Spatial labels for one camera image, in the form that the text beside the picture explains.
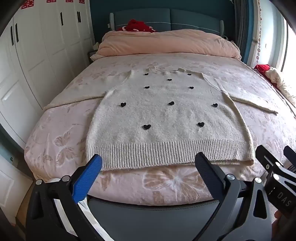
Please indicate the bed with floral pink sheet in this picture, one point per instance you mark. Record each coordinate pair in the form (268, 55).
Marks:
(67, 141)

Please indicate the red cushion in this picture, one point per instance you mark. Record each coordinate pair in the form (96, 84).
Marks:
(262, 69)

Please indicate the pink duvet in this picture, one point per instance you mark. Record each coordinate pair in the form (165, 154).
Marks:
(161, 42)

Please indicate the dark nightstand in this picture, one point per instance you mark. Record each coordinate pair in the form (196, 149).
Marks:
(92, 52)

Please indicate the window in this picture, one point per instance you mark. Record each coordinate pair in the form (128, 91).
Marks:
(290, 46)

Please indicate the white wardrobe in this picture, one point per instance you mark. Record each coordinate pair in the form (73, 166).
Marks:
(46, 58)

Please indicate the cream crumpled cloth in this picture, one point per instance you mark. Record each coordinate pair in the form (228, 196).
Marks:
(281, 81)

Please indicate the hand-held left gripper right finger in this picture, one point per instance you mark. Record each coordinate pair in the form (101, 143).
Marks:
(207, 171)

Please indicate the red cloth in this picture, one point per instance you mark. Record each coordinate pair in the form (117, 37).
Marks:
(136, 26)

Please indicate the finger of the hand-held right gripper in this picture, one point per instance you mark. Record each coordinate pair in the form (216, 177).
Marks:
(269, 160)
(291, 157)

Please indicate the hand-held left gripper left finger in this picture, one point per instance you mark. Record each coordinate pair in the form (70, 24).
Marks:
(89, 178)

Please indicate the cream sweater with black hearts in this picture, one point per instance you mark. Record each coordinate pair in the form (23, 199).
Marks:
(161, 129)

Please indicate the grey curtain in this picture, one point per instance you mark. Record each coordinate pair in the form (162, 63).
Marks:
(245, 27)

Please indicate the person's right hand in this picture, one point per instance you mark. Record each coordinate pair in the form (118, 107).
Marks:
(278, 216)

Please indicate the teal upholstered headboard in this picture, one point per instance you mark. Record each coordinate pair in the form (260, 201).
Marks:
(192, 19)

